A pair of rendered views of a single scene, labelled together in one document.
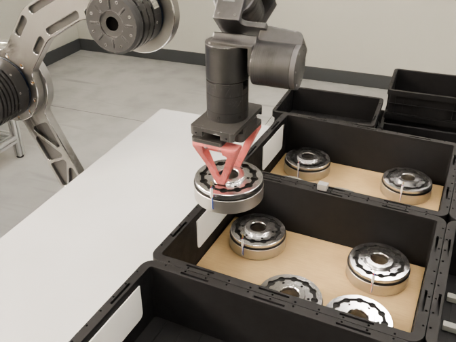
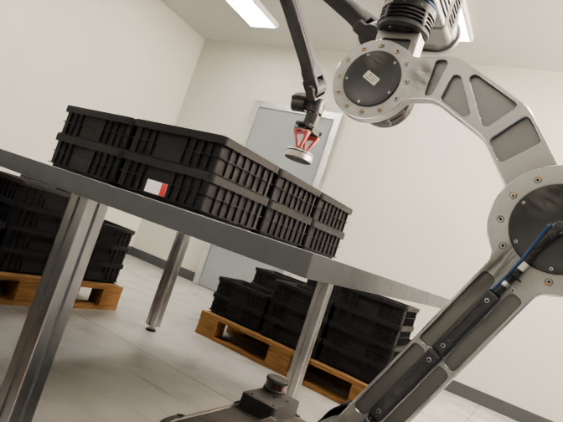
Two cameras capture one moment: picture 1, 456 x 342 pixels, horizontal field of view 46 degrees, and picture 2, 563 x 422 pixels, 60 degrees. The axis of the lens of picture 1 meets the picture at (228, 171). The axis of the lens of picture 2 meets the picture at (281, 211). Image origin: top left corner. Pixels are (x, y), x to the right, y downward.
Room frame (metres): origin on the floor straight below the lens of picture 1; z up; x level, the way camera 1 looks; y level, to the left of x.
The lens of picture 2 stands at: (2.45, 0.28, 0.70)
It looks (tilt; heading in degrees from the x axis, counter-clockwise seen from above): 4 degrees up; 189
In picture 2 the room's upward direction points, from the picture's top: 19 degrees clockwise
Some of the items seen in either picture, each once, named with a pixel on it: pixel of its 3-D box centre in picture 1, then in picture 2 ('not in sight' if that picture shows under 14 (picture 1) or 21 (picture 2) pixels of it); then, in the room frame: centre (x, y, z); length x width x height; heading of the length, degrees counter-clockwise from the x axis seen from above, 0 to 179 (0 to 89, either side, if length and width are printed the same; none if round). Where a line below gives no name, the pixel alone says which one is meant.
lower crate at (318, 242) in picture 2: not in sight; (286, 229); (0.41, 0.00, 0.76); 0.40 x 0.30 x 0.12; 65
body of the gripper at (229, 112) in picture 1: (227, 102); (311, 122); (0.68, 0.00, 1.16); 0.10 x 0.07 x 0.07; 154
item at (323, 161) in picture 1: (307, 158); not in sight; (1.07, -0.18, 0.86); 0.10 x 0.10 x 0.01
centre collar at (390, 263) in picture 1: (378, 259); not in sight; (0.70, -0.26, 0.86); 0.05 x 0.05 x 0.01
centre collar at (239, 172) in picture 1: (229, 175); not in sight; (0.68, 0.00, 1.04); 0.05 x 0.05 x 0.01
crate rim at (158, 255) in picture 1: (305, 242); (259, 173); (0.68, -0.12, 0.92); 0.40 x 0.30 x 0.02; 65
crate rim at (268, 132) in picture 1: (350, 160); (207, 146); (0.95, -0.25, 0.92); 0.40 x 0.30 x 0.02; 65
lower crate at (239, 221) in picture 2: not in sight; (191, 192); (0.95, -0.25, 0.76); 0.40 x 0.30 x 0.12; 65
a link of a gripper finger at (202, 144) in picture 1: (224, 151); (306, 141); (0.67, 0.01, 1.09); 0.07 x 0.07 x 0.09; 64
